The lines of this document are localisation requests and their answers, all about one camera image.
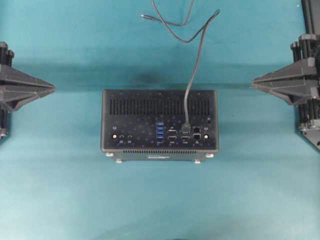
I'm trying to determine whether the black USB cable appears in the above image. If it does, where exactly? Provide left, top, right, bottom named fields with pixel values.
left=140, top=0, right=221, bottom=131

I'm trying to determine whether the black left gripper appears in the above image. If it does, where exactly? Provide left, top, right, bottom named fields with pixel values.
left=0, top=41, right=56, bottom=140

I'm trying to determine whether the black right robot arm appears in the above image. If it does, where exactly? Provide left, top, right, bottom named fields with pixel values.
left=251, top=0, right=320, bottom=149

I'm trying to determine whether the black mini PC box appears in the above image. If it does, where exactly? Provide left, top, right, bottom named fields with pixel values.
left=100, top=89, right=219, bottom=163

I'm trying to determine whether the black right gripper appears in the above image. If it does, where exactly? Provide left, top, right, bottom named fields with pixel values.
left=251, top=34, right=320, bottom=132

